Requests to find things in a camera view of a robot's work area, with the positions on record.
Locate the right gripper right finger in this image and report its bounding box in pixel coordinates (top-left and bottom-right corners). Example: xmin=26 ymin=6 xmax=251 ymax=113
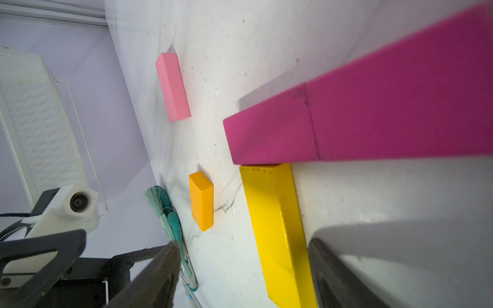
xmin=308 ymin=237 xmax=388 ymax=307

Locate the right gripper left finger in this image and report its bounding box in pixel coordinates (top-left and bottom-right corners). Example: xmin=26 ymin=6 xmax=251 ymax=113
xmin=106 ymin=241 xmax=181 ymax=307

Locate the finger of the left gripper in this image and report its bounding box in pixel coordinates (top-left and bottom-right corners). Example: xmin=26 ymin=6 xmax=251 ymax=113
xmin=109 ymin=246 xmax=169 ymax=304
xmin=1 ymin=229 xmax=87 ymax=307

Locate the yellow block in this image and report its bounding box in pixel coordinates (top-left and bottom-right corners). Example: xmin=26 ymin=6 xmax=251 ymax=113
xmin=240 ymin=164 xmax=317 ymax=307

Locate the magenta block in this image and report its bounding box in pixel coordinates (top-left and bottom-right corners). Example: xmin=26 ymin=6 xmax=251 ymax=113
xmin=306 ymin=1 xmax=492 ymax=162
xmin=223 ymin=83 xmax=320 ymax=165

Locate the green dustpan brush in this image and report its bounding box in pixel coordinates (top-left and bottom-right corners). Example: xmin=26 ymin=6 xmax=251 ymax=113
xmin=144 ymin=186 xmax=202 ymax=307

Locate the orange block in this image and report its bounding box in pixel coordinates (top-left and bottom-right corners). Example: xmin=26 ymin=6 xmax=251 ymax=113
xmin=189 ymin=171 xmax=214 ymax=232

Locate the upper white mesh shelf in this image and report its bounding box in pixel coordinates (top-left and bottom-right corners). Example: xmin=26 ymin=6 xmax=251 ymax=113
xmin=0 ymin=45 xmax=109 ymax=234

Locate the pink block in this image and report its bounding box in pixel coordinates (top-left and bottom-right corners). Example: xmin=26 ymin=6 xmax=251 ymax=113
xmin=155 ymin=53 xmax=191 ymax=122

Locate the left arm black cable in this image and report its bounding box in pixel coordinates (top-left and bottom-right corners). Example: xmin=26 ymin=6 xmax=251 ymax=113
xmin=0 ymin=212 xmax=35 ymax=241

